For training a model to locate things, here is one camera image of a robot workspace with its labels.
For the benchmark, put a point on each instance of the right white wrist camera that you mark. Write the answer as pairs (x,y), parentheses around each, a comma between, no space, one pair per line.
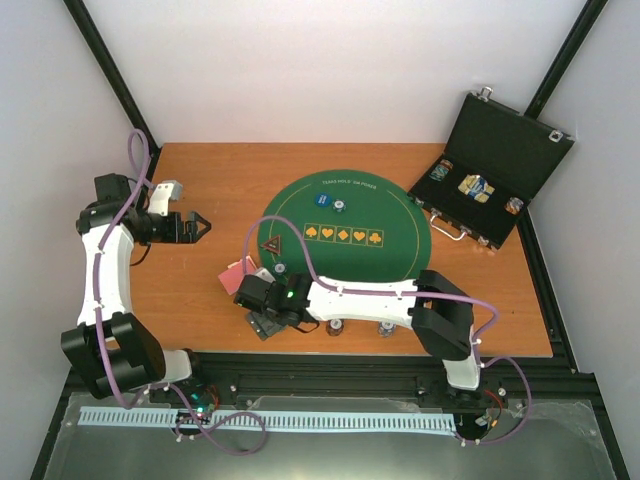
(264,274)

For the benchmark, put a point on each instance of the blue small blind button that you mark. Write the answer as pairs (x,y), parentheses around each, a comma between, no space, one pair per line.
(322,200)

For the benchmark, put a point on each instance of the chips in case left slot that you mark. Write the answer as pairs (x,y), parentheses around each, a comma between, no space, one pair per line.
(441,170)

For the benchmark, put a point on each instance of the black red poker chip stack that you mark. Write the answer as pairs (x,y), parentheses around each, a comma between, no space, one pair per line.
(335,327)

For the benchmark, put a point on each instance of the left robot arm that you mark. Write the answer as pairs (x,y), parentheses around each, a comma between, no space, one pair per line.
(110,348)

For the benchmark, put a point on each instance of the round green poker mat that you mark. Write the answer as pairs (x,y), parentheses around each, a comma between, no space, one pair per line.
(382,236)

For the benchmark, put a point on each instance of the chips in case right slot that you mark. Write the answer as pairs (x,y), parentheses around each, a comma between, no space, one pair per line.
(514,206)

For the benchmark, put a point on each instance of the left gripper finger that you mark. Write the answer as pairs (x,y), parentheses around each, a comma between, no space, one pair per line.
(196,222)
(193,234)

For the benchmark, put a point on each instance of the yellow playing card box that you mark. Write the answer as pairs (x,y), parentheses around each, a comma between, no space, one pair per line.
(245,264)

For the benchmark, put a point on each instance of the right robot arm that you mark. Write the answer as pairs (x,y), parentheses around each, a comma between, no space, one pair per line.
(434,309)

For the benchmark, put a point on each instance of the black poker case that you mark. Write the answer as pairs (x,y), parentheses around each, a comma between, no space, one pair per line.
(516,154)

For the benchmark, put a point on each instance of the red-backed playing card deck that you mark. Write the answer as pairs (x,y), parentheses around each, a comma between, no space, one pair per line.
(231,280)

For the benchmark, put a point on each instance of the black aluminium frame rail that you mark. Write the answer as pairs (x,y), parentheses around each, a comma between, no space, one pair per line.
(240,379)

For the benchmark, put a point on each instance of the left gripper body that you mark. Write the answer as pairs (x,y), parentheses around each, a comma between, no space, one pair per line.
(169,235)

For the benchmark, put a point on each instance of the black triangular all-in marker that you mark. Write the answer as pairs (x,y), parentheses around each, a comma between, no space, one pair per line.
(273,245)

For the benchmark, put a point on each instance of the light blue cable duct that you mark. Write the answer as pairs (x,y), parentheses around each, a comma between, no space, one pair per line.
(273,421)

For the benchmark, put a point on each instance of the chips in case slot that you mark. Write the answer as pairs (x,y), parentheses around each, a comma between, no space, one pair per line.
(441,170)
(514,206)

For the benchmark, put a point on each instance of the light blue poker chip stack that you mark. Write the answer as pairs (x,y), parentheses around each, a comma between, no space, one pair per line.
(386,329)

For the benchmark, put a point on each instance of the blue card deck in case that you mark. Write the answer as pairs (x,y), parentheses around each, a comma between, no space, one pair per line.
(477,188)

